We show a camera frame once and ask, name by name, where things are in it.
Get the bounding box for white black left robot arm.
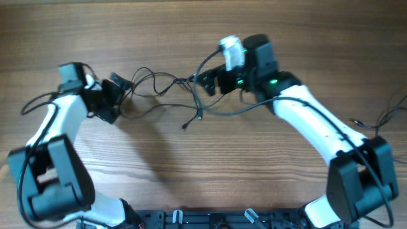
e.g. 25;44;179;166
7;62;145;228

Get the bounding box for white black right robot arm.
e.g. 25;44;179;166
192;34;399;228

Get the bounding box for black left camera cable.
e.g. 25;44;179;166
17;63;96;229

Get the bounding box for black camera cable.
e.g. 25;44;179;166
17;63;96;229
192;49;395;228

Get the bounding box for black right camera cable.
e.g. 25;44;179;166
192;49;395;228

